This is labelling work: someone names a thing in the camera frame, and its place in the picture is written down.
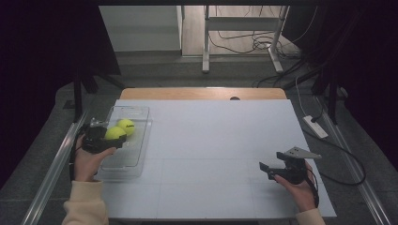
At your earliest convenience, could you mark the black wrist strap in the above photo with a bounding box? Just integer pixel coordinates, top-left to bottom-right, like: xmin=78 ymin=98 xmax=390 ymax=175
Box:
xmin=304 ymin=167 xmax=321 ymax=209
xmin=69 ymin=134 xmax=80 ymax=182

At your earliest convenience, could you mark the white cabinet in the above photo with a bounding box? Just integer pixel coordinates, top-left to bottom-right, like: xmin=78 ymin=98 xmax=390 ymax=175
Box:
xmin=99 ymin=5 xmax=182 ymax=53

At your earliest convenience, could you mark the person's left hand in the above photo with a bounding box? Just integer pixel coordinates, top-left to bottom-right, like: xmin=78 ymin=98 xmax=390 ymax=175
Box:
xmin=73 ymin=135 xmax=117 ymax=183

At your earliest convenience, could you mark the black power cable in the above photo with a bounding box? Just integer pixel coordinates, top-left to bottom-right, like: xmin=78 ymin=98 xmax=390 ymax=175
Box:
xmin=301 ymin=125 xmax=367 ymax=187

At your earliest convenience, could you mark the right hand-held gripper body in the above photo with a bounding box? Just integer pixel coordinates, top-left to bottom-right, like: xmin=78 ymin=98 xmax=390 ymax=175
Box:
xmin=268 ymin=145 xmax=322 ymax=186

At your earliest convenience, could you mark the black stand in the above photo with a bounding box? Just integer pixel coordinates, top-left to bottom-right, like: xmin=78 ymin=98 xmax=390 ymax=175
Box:
xmin=313 ymin=68 xmax=348 ymax=126
xmin=64 ymin=73 xmax=126 ymax=123

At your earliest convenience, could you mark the tangle of floor cables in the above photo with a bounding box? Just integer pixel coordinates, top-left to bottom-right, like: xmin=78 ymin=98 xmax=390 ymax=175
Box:
xmin=207 ymin=29 xmax=301 ymax=59

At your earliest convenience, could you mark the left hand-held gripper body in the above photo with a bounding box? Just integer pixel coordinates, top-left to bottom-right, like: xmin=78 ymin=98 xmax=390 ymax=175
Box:
xmin=82 ymin=117 xmax=110 ymax=154

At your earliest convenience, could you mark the yellow tennis ball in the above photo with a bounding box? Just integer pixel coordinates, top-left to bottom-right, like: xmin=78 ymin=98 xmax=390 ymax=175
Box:
xmin=116 ymin=118 xmax=136 ymax=136
xmin=104 ymin=126 xmax=128 ymax=142

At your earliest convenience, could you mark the metal rail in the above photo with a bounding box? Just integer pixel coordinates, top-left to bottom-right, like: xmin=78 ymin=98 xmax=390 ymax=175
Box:
xmin=315 ymin=97 xmax=392 ymax=225
xmin=22 ymin=111 xmax=90 ymax=225

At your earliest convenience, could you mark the person's right hand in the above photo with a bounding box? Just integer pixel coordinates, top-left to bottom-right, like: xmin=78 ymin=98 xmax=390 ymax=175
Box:
xmin=273 ymin=173 xmax=318 ymax=214

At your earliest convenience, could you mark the white power strip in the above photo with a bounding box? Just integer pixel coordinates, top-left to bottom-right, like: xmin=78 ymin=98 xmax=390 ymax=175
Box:
xmin=302 ymin=114 xmax=329 ymax=140

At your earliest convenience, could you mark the black curtain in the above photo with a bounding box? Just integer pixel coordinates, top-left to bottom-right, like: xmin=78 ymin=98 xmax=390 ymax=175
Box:
xmin=281 ymin=0 xmax=398 ymax=170
xmin=0 ymin=0 xmax=121 ymax=188

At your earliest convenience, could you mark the clear plastic tray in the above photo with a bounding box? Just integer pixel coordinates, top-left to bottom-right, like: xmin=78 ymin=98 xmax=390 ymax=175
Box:
xmin=95 ymin=105 xmax=153 ymax=182

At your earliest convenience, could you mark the white desk frame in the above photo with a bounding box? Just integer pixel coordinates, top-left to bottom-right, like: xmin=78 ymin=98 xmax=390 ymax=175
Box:
xmin=201 ymin=5 xmax=290 ymax=74

